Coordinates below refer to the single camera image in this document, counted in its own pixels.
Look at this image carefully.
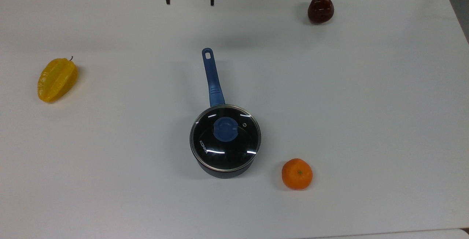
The glass lid with blue knob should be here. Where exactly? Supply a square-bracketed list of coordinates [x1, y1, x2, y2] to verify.
[189, 104, 262, 172]

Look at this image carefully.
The dark red apple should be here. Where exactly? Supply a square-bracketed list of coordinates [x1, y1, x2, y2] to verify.
[307, 0, 335, 25]

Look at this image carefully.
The yellow starfruit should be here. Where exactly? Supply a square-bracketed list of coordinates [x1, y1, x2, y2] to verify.
[37, 56, 79, 103]

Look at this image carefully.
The orange mandarin fruit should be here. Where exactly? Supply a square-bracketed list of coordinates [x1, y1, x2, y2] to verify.
[281, 158, 314, 191]

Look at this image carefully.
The dark saucepan with blue handle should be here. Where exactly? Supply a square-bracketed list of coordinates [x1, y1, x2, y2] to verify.
[189, 48, 262, 179]

